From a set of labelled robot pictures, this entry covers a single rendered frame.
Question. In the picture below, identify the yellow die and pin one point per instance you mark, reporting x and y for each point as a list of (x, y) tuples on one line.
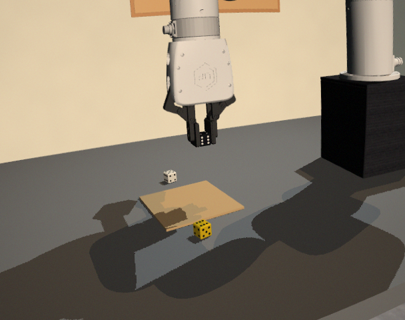
[(202, 229)]

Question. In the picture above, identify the orange flat mat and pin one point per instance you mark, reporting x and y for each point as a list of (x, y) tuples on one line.
[(182, 206)]

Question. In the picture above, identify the cream die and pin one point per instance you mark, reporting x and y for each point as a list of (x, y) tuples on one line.
[(170, 176)]

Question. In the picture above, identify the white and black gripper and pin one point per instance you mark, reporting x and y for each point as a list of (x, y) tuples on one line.
[(203, 74)]

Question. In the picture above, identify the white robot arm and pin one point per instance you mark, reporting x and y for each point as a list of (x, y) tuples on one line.
[(369, 34)]

